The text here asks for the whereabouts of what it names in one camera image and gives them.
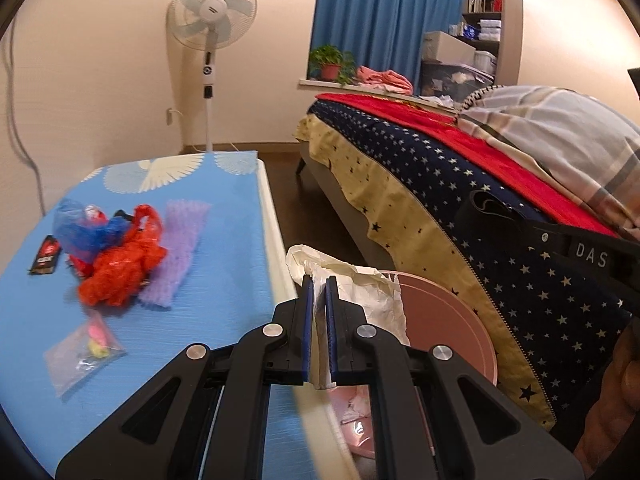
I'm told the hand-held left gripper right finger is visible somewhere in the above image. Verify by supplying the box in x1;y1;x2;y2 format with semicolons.
326;276;586;480

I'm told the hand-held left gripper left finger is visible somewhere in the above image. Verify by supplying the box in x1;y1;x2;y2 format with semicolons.
55;275;315;480

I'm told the white paper wrapper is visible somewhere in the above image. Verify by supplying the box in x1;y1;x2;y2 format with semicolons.
286;244;412;391

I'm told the pink trash bin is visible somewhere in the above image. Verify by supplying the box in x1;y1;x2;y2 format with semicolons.
327;270;498;458

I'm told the person's right hand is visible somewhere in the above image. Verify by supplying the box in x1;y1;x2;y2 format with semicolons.
575;330;640;466

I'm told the white table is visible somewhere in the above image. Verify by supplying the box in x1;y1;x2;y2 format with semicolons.
0;151;361;480

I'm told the blue patterned tablecloth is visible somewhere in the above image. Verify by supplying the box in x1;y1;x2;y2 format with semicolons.
0;151;321;480

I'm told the plaid pillow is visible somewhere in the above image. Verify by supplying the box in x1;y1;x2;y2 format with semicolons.
457;84;640;241

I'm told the purple foam net sleeve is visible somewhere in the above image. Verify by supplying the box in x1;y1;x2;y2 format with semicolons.
139;199;213;309

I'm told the bed with star blanket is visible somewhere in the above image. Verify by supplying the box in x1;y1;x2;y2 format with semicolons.
292;95;633;431

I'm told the red plastic bag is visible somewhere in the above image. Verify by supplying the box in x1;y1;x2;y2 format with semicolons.
77;204;168;308

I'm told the red blanket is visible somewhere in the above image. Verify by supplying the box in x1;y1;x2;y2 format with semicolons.
327;91;618;238

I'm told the clear plastic packet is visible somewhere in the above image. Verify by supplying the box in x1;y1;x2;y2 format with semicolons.
44;312;126;401

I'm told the dark clear storage bin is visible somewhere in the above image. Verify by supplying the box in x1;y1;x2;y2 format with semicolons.
419;50;498;97

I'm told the blue plastic bag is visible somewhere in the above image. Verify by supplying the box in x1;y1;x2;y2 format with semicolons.
54;197;133;267

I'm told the white window sill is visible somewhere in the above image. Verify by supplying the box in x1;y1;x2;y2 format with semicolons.
299;77;363;92

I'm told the pink clothes pile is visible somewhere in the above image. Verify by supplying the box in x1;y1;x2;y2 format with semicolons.
355;65;415;95

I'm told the potted green plant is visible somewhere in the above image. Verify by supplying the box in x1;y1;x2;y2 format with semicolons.
307;44;358;86

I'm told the grey lidded storage box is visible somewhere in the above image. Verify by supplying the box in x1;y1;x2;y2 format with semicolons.
422;31;476;64

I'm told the black red snack packet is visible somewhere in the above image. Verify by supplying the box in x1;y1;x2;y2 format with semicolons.
28;235;62;276

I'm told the blue curtain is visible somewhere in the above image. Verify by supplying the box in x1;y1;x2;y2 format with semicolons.
311;0;463;93

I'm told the white standing fan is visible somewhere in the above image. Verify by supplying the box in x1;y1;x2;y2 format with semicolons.
167;0;258;153

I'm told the grey bed frame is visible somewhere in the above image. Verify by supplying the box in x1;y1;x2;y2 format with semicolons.
295;142;398;271

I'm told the wall bookshelf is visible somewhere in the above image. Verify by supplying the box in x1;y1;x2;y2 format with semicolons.
460;0;523;86

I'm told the grey wall cable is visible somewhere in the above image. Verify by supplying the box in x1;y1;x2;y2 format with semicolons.
0;35;43;196

